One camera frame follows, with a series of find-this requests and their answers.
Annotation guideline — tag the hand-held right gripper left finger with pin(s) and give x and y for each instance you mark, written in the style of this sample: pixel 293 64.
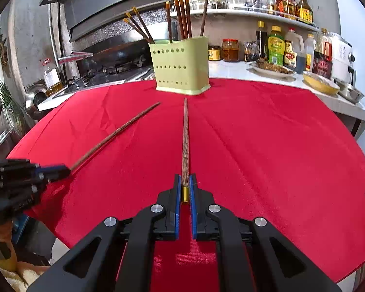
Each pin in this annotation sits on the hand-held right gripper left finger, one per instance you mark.
pixel 177 206

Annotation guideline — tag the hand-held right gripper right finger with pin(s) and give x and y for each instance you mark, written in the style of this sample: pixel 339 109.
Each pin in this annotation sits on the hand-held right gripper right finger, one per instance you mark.
pixel 193 206

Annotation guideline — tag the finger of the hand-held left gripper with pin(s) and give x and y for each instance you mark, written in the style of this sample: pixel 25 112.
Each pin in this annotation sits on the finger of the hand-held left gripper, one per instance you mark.
pixel 24 182
pixel 53 169

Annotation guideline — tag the green perforated utensil holder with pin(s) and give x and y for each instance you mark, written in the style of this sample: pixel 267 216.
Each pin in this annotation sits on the green perforated utensil holder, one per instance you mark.
pixel 181 67

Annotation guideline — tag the stainless steel pot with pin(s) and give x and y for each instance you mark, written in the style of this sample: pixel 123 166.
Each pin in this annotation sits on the stainless steel pot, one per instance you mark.
pixel 36 100

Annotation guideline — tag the beige fleece cloth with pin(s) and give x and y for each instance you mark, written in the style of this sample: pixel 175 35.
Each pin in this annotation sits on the beige fleece cloth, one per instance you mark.
pixel 21 276

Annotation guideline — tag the green plant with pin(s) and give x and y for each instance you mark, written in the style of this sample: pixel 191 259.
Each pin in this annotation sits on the green plant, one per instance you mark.
pixel 10 106

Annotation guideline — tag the clear oil bottle red cap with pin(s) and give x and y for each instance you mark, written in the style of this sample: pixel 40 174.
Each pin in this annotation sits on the clear oil bottle red cap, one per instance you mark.
pixel 52 80

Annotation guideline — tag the red tablecloth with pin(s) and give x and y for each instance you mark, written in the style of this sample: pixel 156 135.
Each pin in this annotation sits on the red tablecloth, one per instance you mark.
pixel 276 164

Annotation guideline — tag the gas stove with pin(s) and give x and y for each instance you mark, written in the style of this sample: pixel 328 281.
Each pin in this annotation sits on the gas stove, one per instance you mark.
pixel 115 74

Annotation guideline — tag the small yellow-labelled jar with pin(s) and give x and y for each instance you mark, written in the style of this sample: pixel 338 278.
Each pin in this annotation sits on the small yellow-labelled jar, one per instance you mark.
pixel 214 54

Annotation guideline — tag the red-lidded chili sauce jar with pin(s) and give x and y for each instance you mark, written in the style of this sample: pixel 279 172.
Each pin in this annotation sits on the red-lidded chili sauce jar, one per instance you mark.
pixel 230 53

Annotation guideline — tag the white plate with food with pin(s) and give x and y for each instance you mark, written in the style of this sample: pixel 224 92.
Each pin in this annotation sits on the white plate with food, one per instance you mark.
pixel 272 68

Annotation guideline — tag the dark glass jar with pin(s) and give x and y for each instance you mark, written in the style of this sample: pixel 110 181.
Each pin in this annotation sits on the dark glass jar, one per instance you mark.
pixel 251 51

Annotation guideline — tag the yellow bowl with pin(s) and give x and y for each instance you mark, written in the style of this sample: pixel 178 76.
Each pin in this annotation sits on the yellow bowl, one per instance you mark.
pixel 321 83

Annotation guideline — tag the steel range hood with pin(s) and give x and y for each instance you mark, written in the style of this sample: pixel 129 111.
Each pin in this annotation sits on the steel range hood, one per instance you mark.
pixel 115 3

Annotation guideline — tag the green bottle with yellow cap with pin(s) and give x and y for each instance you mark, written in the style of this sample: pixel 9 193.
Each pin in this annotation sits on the green bottle with yellow cap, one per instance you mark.
pixel 276 48

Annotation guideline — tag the dark bottle with yellow cap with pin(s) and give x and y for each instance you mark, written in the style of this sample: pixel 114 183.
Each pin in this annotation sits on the dark bottle with yellow cap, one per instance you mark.
pixel 261 41

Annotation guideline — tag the dark vinegar jug red label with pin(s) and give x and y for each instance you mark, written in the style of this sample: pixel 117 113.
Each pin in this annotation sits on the dark vinegar jug red label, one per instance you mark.
pixel 293 56

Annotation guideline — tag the large oil bottle red label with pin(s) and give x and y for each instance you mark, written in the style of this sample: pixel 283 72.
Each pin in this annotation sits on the large oil bottle red label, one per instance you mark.
pixel 323 64

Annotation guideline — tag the clear plastic bottle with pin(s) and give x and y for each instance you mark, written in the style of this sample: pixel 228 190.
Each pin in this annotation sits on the clear plastic bottle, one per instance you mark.
pixel 310 51

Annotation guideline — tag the stainless steel bowl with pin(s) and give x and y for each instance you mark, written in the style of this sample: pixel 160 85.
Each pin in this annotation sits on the stainless steel bowl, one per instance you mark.
pixel 351 92

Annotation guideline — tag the small white-lidded glass jar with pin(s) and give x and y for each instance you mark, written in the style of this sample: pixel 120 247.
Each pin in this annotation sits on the small white-lidded glass jar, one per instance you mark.
pixel 197 3

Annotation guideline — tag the small jar with dark spice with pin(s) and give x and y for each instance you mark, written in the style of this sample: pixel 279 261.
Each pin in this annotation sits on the small jar with dark spice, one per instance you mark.
pixel 218 3

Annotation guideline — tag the white kitchen appliance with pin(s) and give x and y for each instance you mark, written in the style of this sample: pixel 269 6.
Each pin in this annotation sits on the white kitchen appliance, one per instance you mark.
pixel 343 56

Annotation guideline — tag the red-labelled sauce bottles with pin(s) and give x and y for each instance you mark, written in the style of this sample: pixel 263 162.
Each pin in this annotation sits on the red-labelled sauce bottles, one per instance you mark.
pixel 286 4

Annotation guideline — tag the tall brown sauce bottle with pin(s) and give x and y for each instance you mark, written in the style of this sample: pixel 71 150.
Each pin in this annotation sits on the tall brown sauce bottle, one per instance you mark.
pixel 304 12

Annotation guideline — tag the white wall shelf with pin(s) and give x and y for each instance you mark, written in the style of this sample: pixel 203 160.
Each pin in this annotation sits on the white wall shelf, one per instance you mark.
pixel 255 13

